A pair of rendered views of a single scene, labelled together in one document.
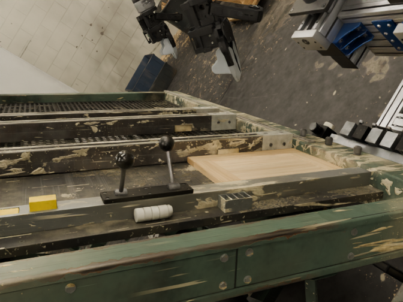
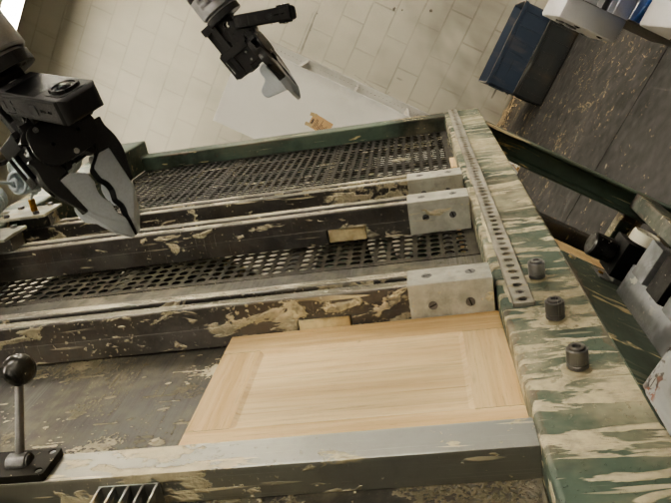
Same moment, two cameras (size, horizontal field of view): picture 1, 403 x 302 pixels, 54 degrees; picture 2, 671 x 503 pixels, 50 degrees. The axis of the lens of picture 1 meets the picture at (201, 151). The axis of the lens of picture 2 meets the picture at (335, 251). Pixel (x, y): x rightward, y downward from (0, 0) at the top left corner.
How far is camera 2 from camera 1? 79 cm
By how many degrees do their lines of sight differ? 31
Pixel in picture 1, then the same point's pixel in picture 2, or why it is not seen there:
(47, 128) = (97, 251)
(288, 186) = (273, 474)
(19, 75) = not seen: hidden behind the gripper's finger
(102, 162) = (72, 350)
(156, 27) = (236, 46)
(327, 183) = (389, 469)
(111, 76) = (461, 54)
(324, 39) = (601, 15)
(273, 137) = (435, 288)
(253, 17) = (54, 115)
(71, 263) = not seen: outside the picture
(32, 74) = (300, 80)
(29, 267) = not seen: outside the picture
